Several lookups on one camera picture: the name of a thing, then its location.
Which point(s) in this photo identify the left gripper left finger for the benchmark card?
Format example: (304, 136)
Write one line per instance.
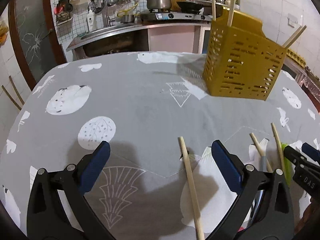
(46, 217)

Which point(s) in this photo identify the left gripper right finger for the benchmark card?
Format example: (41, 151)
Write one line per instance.
(262, 208)

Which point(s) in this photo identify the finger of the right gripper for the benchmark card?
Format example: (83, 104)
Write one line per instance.
(310, 151)
(306, 174)

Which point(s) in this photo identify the green handled metal fork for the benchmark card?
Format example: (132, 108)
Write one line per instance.
(287, 171)

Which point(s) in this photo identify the grey metal spoon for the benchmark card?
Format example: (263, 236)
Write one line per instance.
(260, 164)

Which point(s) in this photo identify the kitchen counter cabinets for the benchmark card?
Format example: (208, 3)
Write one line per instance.
(178, 37)

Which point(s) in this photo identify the steel kitchen sink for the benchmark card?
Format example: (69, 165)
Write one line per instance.
(107, 30)

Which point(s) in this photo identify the right human hand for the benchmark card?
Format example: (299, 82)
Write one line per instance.
(307, 215)

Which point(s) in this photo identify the yellow egg tray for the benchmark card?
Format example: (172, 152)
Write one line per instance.
(297, 58)

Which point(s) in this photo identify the yellow plastic utensil holder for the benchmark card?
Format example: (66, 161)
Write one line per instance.
(241, 61)

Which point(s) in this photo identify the grey polar bear tablecloth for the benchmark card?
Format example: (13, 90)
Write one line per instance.
(141, 103)

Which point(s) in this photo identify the steel gas stove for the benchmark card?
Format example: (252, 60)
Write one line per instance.
(173, 16)

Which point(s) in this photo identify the black wok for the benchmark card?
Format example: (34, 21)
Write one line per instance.
(189, 7)

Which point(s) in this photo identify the white soap bottle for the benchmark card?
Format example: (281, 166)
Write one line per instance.
(91, 21)

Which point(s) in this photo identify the dark wooden door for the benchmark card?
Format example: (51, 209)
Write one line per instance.
(34, 38)

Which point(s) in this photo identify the steel cooking pot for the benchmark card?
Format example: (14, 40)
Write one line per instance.
(162, 5)

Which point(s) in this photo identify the white wall socket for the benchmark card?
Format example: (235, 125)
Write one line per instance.
(292, 21)

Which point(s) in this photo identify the orange bag on wall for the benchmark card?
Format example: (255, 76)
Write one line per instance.
(4, 29)

